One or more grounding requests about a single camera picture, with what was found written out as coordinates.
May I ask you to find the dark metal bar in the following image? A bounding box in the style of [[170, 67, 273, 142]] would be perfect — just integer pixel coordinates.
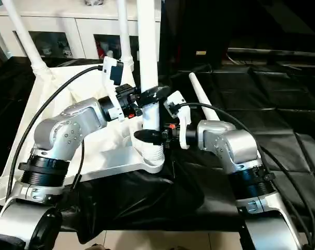
[[227, 47, 315, 56]]

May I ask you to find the white plastic table leg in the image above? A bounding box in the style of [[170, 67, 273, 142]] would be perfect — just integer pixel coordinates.
[[135, 0, 166, 168], [0, 0, 54, 79], [188, 72, 222, 122], [116, 0, 135, 71]]

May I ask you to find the white plastic table top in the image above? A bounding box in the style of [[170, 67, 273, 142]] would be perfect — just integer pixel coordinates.
[[0, 62, 166, 207]]

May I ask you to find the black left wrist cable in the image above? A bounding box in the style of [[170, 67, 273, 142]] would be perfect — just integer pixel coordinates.
[[5, 65, 105, 202]]

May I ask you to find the red bottle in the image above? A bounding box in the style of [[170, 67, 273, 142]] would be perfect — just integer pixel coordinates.
[[96, 39, 107, 59]]

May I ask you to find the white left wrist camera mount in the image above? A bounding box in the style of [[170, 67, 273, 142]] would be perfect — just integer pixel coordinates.
[[102, 55, 127, 123]]

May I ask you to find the white sideboard cabinet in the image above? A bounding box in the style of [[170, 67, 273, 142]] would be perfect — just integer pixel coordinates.
[[0, 0, 163, 60]]

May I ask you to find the black cabinet with gold label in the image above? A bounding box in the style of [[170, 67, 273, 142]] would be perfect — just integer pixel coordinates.
[[159, 0, 230, 71]]

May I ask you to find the black mat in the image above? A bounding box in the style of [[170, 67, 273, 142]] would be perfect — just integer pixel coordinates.
[[0, 56, 315, 244]]

